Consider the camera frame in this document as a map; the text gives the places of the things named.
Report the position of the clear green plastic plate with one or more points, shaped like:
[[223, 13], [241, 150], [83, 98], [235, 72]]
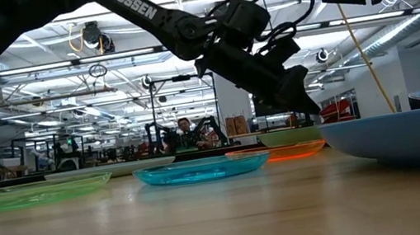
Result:
[[29, 194]]

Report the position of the black background robot arm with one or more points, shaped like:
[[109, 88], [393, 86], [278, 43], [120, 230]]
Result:
[[165, 138], [211, 127]]

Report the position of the silver ceiling air duct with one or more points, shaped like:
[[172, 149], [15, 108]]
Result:
[[401, 32]]

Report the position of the opaque blue plastic plate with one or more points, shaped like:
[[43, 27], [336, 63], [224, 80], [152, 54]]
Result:
[[404, 134]]

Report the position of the black metal frame rig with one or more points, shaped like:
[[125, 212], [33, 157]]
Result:
[[181, 78]]

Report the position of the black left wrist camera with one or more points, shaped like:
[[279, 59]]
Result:
[[245, 18]]

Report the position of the white square pillar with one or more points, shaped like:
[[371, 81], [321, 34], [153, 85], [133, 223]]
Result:
[[232, 101]]

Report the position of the clear blue plastic plate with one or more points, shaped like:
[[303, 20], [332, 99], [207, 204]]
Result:
[[201, 171]]

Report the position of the red storage bins rack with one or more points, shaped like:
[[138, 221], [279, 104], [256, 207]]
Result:
[[336, 109]]

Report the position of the person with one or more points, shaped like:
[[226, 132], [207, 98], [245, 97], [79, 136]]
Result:
[[185, 126]]

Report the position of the long ceiling light strip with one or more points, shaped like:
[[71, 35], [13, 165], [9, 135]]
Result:
[[36, 68]]

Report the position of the brown cardboard box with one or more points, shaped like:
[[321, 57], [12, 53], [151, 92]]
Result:
[[242, 125], [231, 127]]

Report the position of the clear orange plastic plate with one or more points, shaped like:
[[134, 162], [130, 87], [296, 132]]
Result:
[[282, 151]]

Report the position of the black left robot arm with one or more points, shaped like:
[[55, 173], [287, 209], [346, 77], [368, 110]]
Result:
[[166, 21]]

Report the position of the white box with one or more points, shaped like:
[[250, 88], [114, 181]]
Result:
[[7, 162]]

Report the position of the white ringed ceiling reel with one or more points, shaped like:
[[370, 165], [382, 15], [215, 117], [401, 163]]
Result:
[[146, 82], [322, 55]]

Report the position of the small white robot arm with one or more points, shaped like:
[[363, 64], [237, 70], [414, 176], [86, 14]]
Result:
[[38, 156]]

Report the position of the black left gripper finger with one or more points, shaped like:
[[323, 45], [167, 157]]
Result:
[[299, 100]]

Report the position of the opaque green plastic plate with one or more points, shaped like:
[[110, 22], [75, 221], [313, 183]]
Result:
[[288, 137]]

